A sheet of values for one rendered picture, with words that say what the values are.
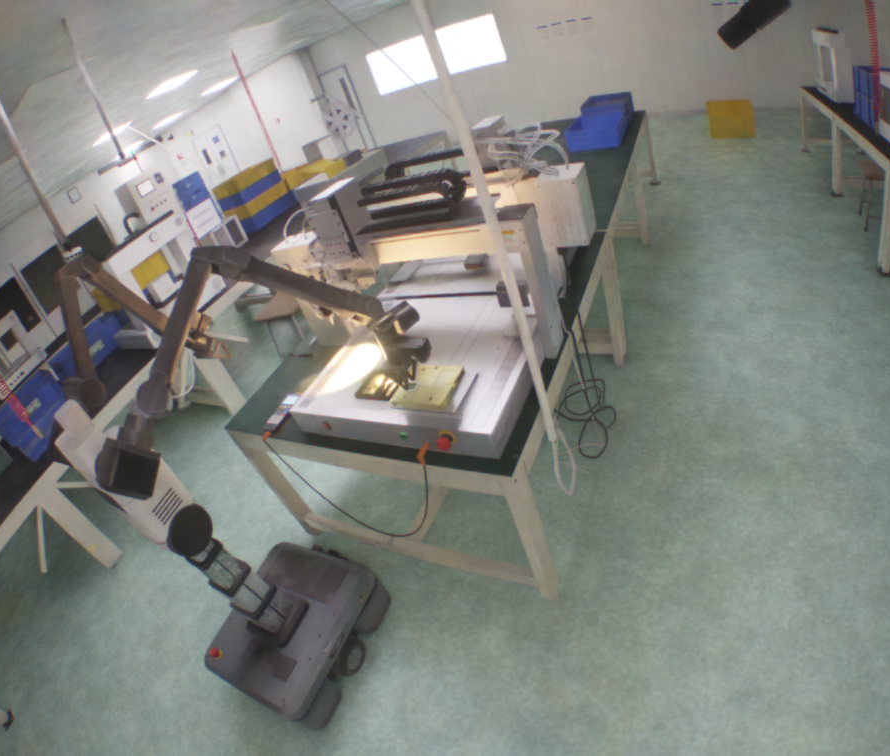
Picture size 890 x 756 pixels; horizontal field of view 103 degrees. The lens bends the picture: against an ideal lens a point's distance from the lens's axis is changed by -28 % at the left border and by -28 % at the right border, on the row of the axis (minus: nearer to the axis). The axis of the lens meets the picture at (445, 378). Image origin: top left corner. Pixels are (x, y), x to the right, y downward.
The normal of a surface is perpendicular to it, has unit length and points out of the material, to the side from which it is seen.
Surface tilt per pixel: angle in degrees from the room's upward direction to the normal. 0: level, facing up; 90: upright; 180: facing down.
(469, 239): 90
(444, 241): 90
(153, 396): 58
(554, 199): 90
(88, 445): 63
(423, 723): 0
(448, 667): 0
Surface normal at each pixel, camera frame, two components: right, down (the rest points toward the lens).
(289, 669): -0.30, -0.76
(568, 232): -0.40, 0.65
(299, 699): 0.40, -0.52
